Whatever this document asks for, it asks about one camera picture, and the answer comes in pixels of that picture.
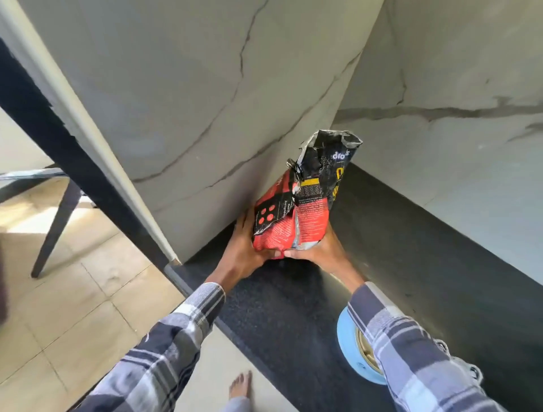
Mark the person's left hand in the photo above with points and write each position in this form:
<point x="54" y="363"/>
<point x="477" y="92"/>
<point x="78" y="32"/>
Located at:
<point x="239" y="254"/>

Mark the person's right hand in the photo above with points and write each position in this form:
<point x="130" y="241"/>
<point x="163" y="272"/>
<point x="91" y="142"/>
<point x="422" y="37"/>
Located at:
<point x="328" y="254"/>

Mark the person's right thumb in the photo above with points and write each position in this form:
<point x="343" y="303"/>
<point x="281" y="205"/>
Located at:
<point x="299" y="254"/>

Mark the person's left thumb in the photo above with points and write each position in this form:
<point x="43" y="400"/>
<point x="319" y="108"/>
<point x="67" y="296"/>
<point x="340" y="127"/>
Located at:
<point x="267" y="254"/>

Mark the red and black paper bag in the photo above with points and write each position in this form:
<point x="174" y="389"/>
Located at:
<point x="312" y="212"/>

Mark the person's right forearm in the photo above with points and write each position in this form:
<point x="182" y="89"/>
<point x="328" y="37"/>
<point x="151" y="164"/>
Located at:
<point x="407" y="352"/>

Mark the person's left forearm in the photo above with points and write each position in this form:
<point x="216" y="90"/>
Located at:
<point x="169" y="344"/>

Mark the small black binder clip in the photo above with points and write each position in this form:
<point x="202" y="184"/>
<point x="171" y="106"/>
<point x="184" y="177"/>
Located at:
<point x="292" y="164"/>

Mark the blue tape roll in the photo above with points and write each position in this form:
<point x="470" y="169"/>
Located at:
<point x="348" y="339"/>

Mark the person's foot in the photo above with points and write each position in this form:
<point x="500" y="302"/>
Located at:
<point x="241" y="385"/>

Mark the black chair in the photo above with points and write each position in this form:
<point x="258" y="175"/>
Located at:
<point x="55" y="225"/>

